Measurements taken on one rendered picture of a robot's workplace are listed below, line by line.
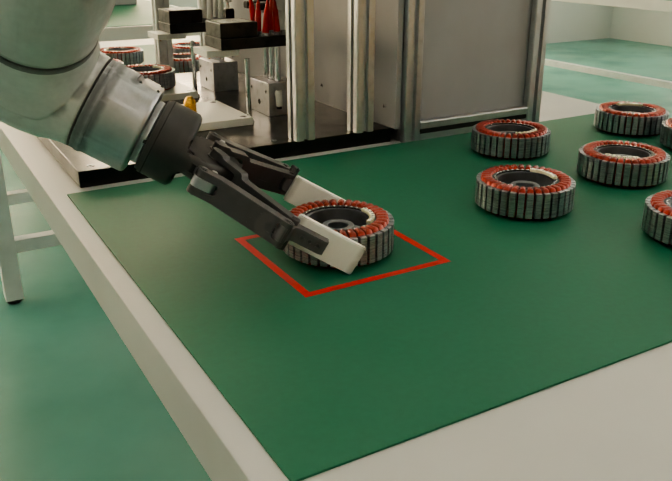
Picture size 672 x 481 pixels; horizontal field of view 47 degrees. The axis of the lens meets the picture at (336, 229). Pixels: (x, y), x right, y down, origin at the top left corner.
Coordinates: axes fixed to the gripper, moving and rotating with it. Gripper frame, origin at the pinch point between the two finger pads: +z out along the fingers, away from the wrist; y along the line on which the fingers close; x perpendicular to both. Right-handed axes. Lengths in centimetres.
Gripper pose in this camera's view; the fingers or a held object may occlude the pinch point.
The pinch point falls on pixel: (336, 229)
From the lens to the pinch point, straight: 76.6
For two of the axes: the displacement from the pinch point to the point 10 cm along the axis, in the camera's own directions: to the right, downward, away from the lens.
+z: 8.6, 4.4, 2.4
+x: -5.0, 8.2, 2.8
